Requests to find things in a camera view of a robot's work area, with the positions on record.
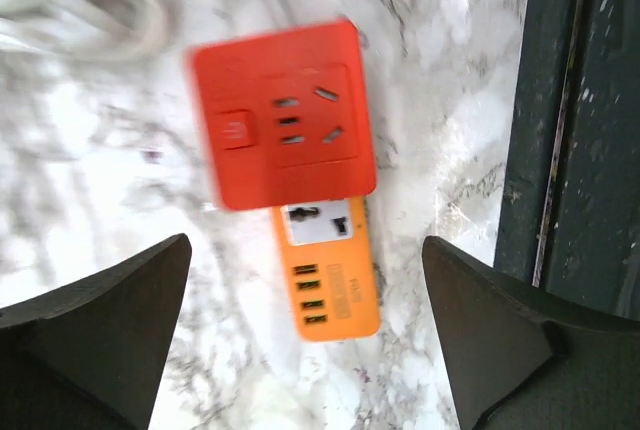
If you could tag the orange power strip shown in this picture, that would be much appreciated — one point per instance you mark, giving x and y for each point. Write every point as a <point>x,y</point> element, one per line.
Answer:
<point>328,266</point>

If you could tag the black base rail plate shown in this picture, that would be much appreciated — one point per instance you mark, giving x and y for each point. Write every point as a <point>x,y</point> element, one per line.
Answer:
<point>569,222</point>

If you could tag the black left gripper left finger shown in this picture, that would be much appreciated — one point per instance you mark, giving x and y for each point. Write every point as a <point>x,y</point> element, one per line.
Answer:
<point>91,354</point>

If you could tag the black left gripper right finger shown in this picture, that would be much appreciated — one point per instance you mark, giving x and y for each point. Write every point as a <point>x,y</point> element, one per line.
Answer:
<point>518,357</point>

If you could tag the red cube socket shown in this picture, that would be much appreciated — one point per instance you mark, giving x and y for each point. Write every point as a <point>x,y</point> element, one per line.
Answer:
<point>285,116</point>

